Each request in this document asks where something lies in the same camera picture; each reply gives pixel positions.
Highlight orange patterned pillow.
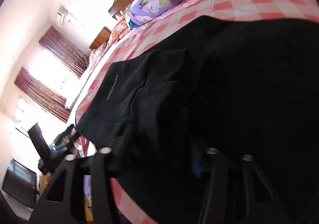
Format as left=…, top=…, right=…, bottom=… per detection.
left=108, top=14, right=131, bottom=46

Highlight brown wooden nightstand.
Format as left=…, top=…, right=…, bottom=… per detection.
left=89, top=27, right=111, bottom=50

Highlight black monitor screen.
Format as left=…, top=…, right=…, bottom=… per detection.
left=2, top=158, right=37, bottom=208

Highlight red white checkered sheet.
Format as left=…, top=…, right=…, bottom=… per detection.
left=72, top=0, right=319, bottom=224

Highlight black pants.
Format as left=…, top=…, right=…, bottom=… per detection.
left=75, top=15, right=319, bottom=224

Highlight dark red curtain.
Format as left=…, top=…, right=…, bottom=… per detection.
left=39, top=26, right=89, bottom=78
left=14, top=67, right=70, bottom=123

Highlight white air conditioner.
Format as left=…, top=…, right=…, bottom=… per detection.
left=56, top=7, right=68, bottom=27

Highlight purple floral pillow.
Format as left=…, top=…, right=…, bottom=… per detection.
left=125, top=0, right=183, bottom=29

